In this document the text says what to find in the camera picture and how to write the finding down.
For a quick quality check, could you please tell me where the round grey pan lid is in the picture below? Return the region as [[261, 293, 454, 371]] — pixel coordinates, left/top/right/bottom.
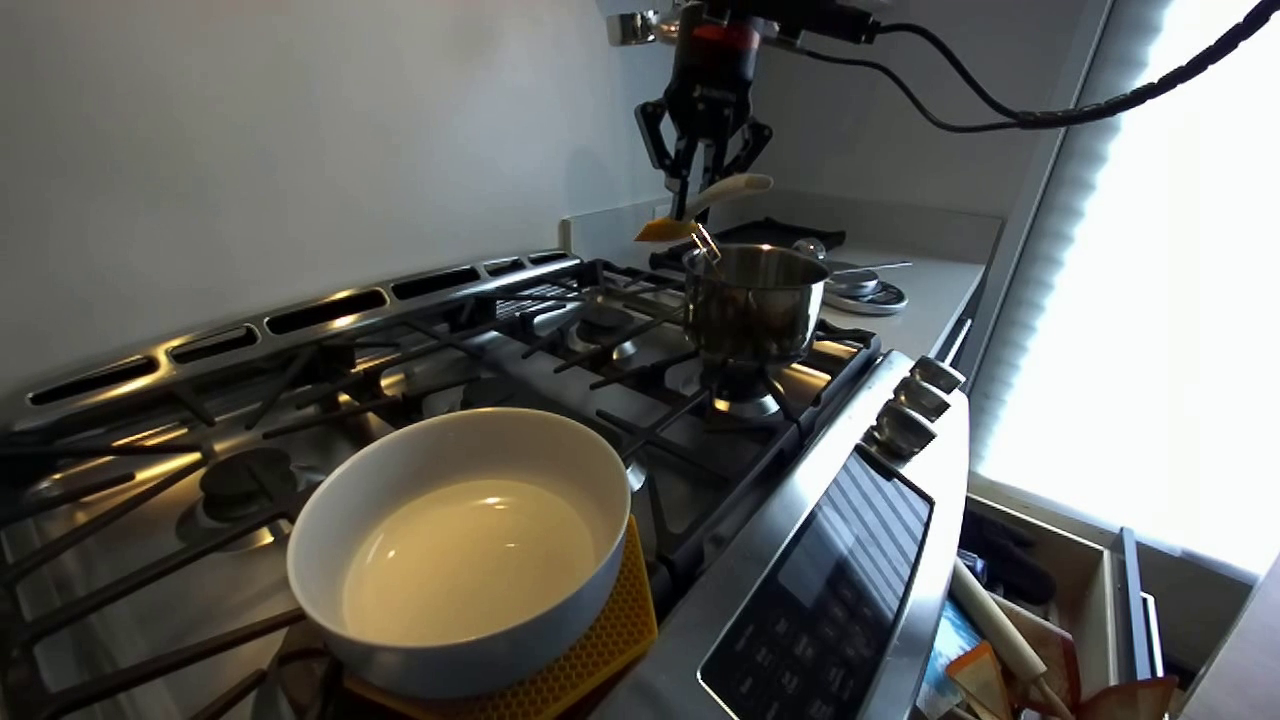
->
[[820, 260, 916, 319]]

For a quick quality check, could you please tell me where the bright window blind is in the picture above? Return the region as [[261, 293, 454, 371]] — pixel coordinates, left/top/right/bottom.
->
[[969, 0, 1280, 579]]

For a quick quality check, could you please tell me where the wooden rolling pin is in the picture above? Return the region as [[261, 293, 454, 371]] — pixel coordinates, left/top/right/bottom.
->
[[943, 555, 1080, 720]]

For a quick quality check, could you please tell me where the white ceramic bowl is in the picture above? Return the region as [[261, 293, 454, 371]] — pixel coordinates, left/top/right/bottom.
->
[[285, 406, 636, 706]]

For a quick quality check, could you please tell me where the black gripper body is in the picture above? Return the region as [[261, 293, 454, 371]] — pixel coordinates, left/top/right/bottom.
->
[[665, 12, 769, 133]]

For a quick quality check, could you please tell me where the yellow trivet mat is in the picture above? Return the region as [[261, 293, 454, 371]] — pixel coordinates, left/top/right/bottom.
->
[[334, 516, 665, 720]]

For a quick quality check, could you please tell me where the wooden spatula yellow head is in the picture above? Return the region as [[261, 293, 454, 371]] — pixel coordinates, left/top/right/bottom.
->
[[632, 170, 780, 263]]

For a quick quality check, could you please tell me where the stainless steel gas range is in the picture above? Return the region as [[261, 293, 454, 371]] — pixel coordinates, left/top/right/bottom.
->
[[0, 243, 979, 720]]

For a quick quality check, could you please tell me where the small steel pot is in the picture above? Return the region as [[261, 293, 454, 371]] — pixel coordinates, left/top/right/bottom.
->
[[680, 241, 835, 375]]

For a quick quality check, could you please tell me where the open wooden drawer box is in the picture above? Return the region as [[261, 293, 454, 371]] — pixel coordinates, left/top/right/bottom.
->
[[928, 488, 1169, 720]]

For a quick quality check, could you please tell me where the silver range knob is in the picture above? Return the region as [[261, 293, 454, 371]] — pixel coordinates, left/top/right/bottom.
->
[[859, 402, 939, 473], [911, 352, 973, 402], [892, 371, 957, 426]]

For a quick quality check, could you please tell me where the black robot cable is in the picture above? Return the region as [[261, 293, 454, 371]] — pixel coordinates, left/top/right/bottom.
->
[[783, 0, 1280, 139]]

